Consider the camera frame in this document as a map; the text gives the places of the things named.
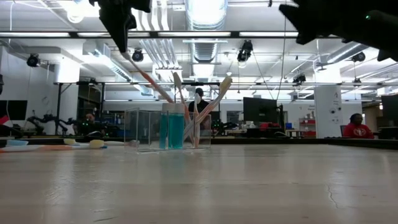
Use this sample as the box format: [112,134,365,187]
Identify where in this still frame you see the black metal table frame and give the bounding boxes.
[0,136,398,151]

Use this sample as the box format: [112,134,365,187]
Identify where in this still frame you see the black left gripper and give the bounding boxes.
[89,0,152,54]

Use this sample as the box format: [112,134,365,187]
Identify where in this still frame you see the white ceiling duct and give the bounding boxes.
[82,41,155,96]

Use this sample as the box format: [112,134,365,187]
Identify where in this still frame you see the silver ventilation duct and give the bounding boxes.
[184,0,230,79]

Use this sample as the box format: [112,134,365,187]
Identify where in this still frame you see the black background station frame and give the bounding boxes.
[53,80,222,138]

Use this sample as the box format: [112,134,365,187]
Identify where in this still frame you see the red shelf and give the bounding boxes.
[297,116,317,139]

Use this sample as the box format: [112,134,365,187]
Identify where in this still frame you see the light blue bowl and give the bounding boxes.
[6,139,29,147]

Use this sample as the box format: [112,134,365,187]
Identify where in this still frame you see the far toothbrushes on table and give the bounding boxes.
[0,139,106,153]

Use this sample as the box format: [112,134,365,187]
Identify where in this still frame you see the person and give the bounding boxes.
[81,112,100,128]
[188,87,212,114]
[341,113,376,139]

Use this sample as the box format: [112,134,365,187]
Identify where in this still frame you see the black ceiling spotlight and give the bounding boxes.
[25,53,42,68]
[131,48,145,63]
[351,51,367,63]
[236,39,254,63]
[291,73,307,85]

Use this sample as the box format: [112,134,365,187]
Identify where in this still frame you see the black monitor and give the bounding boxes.
[381,94,398,128]
[0,100,29,122]
[242,96,279,129]

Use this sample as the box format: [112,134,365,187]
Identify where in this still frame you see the black overhead light bar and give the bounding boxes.
[0,30,299,40]

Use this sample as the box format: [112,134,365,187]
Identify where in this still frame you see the white pillar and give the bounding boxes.
[313,85,343,139]

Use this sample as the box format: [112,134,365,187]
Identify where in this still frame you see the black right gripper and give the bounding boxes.
[279,0,398,45]

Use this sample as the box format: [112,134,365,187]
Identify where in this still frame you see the blue bottle white cap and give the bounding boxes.
[169,102,185,150]
[159,103,171,150]

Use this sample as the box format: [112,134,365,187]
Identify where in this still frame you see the clear acrylic holder box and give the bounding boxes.
[123,107,212,153]

